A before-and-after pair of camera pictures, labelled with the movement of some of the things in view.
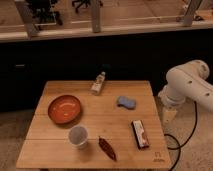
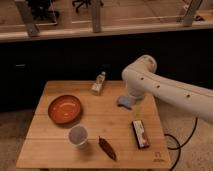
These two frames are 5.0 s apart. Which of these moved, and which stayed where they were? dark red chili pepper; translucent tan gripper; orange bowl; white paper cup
Moved: translucent tan gripper
Stayed: orange bowl; white paper cup; dark red chili pepper
